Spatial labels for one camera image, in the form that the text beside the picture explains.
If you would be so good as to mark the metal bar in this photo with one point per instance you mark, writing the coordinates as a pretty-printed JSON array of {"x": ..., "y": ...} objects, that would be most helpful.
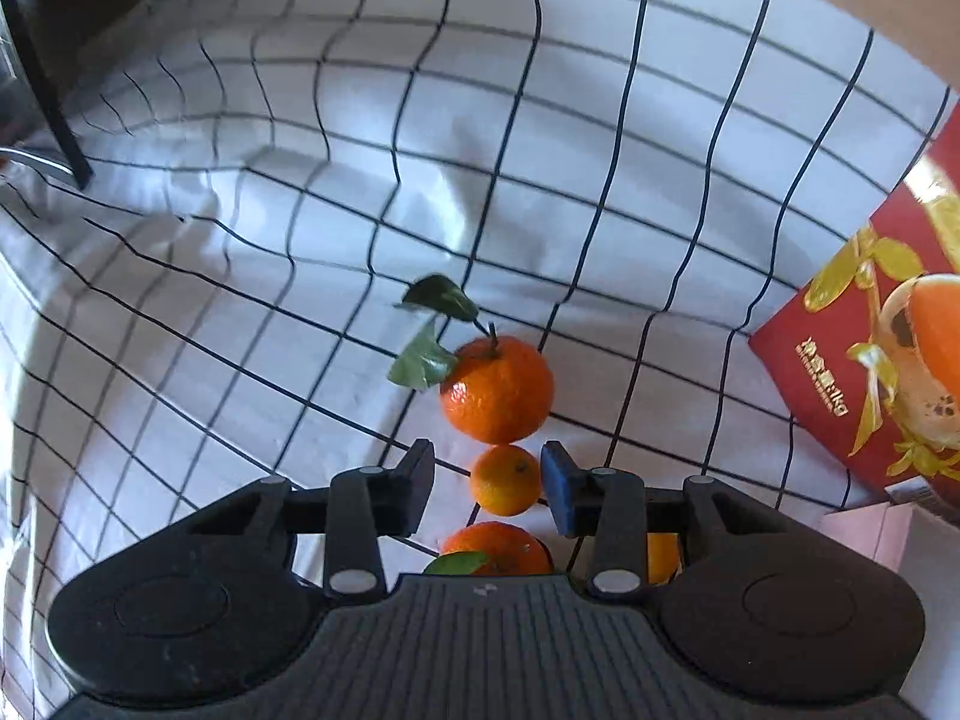
[{"x": 30, "y": 157}]

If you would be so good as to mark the white black checked cloth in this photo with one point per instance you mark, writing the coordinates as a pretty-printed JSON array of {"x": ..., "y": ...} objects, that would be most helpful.
[{"x": 300, "y": 165}]

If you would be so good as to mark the small orange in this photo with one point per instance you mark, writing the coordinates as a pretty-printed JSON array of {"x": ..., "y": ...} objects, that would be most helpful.
[{"x": 506, "y": 480}]

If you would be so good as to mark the orange with one leaf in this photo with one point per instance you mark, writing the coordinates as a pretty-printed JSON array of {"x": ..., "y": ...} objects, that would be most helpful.
[{"x": 502, "y": 546}]

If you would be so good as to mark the black furniture leg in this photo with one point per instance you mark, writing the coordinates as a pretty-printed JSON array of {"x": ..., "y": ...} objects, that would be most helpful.
[{"x": 52, "y": 105}]

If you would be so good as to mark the red gift box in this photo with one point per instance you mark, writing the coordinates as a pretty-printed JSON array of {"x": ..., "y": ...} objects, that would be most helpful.
[{"x": 825, "y": 360}]

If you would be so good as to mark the pale pink box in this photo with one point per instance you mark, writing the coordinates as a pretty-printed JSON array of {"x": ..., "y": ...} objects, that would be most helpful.
[{"x": 900, "y": 540}]

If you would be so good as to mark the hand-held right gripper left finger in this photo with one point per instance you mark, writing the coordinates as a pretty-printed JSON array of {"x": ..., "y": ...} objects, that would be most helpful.
[{"x": 417, "y": 491}]

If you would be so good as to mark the large orange with leaves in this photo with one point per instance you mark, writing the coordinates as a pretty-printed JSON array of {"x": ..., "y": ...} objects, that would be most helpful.
[{"x": 495, "y": 390}]

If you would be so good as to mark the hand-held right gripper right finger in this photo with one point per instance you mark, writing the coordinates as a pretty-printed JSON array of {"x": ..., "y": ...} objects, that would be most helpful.
[{"x": 559, "y": 491}]

